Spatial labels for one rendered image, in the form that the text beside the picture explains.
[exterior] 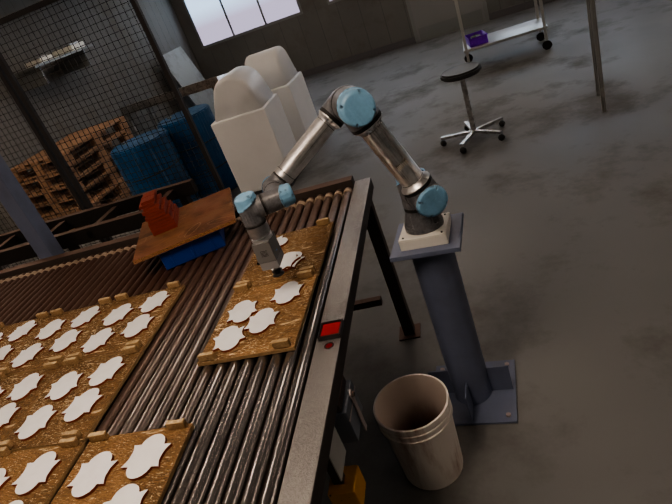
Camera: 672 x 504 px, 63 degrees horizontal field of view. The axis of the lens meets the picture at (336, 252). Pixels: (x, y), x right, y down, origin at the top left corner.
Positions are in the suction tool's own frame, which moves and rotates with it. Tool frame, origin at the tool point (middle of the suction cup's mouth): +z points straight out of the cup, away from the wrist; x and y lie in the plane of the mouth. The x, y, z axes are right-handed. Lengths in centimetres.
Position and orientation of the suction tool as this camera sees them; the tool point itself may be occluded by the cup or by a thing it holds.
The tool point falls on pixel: (278, 273)
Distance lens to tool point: 197.0
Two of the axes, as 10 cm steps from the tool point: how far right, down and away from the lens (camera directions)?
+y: -1.0, 5.1, -8.6
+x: 9.4, -2.3, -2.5
